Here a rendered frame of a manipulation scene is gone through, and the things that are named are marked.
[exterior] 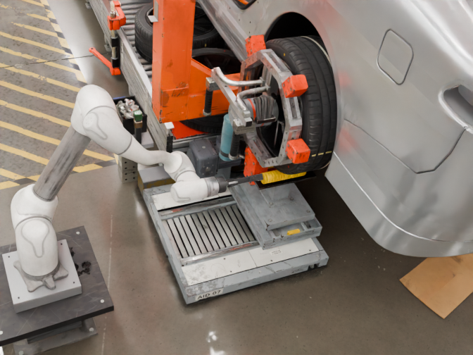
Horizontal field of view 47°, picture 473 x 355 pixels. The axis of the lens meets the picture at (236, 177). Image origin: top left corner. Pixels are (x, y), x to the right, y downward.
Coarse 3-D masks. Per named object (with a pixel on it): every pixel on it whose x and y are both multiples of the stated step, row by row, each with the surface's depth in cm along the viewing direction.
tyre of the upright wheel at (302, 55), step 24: (288, 48) 248; (312, 48) 249; (312, 72) 240; (312, 96) 238; (312, 120) 240; (336, 120) 245; (264, 144) 288; (312, 144) 245; (288, 168) 268; (312, 168) 263
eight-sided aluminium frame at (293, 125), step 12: (252, 60) 263; (264, 60) 252; (276, 60) 250; (252, 72) 277; (276, 72) 243; (288, 72) 243; (288, 108) 240; (288, 120) 240; (300, 120) 242; (252, 132) 289; (288, 132) 243; (300, 132) 245; (252, 144) 282; (264, 156) 281
